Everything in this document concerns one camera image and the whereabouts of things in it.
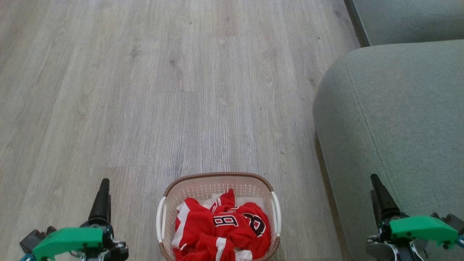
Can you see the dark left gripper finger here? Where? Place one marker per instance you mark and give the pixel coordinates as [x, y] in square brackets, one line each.
[100, 203]
[110, 210]

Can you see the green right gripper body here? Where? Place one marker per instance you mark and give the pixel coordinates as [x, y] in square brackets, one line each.
[420, 228]

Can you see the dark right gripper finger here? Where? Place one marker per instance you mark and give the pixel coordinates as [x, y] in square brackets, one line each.
[375, 210]
[386, 204]

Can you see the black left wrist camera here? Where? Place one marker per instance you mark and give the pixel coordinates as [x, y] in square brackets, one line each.
[34, 239]

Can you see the white cloth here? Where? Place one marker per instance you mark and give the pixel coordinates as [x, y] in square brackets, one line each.
[250, 200]

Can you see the red shorts with white stripes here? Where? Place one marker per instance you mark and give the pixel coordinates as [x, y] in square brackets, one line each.
[192, 228]

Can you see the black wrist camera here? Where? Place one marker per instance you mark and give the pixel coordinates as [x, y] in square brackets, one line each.
[453, 219]
[34, 239]

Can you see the grey-green fabric sofa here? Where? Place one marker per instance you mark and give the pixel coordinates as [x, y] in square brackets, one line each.
[395, 119]

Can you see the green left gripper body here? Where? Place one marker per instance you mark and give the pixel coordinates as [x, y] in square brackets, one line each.
[69, 241]

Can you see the red jersey with black lettering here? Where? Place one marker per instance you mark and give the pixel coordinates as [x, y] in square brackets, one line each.
[243, 223]

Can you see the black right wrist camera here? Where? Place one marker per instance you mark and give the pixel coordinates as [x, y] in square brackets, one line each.
[453, 219]

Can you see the white laundry basket brown rim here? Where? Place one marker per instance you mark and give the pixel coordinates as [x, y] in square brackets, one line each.
[217, 185]

